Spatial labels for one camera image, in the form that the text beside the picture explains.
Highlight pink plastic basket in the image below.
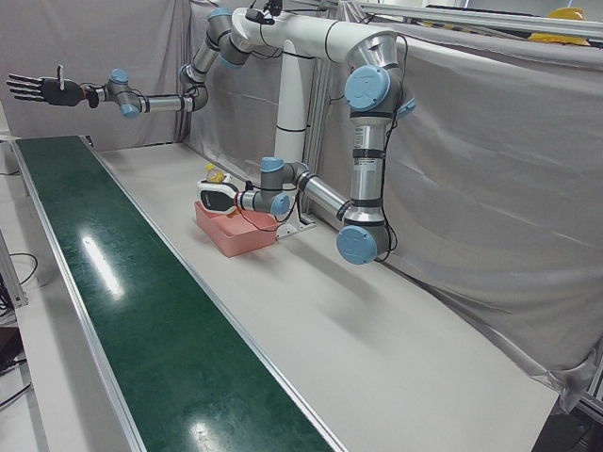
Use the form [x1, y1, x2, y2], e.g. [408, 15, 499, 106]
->
[194, 200, 280, 258]

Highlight black floor cable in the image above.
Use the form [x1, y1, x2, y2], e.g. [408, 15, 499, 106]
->
[0, 251, 40, 289]

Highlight silver robot base bracket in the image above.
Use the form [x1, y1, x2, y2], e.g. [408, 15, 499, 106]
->
[275, 214, 318, 240]

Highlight orange juice bottle yellow cap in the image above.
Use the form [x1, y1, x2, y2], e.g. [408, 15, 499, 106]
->
[203, 163, 233, 186]

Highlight green conveyor belt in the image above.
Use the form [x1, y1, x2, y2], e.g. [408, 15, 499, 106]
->
[11, 135, 350, 452]

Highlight aluminium overhead beam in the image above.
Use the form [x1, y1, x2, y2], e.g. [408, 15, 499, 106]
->
[337, 0, 603, 40]

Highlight aluminium frame post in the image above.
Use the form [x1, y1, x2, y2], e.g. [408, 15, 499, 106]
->
[300, 56, 332, 218]

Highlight yellow hard hat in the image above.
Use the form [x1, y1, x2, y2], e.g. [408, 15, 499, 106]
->
[546, 7, 588, 23]
[527, 31, 591, 47]

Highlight grey cloth curtain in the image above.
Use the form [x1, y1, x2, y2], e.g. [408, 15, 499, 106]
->
[186, 0, 603, 415]
[0, 0, 194, 145]

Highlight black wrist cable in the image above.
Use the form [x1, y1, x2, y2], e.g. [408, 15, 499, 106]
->
[238, 186, 303, 233]

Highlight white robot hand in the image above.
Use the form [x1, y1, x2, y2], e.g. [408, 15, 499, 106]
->
[196, 173, 241, 220]

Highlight black head camera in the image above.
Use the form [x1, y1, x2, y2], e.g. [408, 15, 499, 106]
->
[244, 0, 285, 26]

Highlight white robot torso column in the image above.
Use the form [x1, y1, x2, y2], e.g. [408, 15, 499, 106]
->
[230, 7, 397, 164]

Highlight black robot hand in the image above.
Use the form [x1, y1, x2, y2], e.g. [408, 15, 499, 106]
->
[6, 65, 89, 108]

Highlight aluminium frame leg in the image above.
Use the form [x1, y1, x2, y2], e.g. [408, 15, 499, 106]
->
[0, 230, 27, 308]

